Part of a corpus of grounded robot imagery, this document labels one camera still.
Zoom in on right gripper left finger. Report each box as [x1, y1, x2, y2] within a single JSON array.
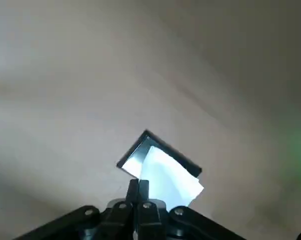
[[14, 178, 139, 240]]

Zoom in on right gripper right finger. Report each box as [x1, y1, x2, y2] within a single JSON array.
[[134, 178, 247, 240]]

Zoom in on white filter paper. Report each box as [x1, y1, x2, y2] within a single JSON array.
[[138, 145, 205, 209]]

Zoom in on black base ring stand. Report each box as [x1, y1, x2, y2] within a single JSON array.
[[116, 128, 203, 181]]

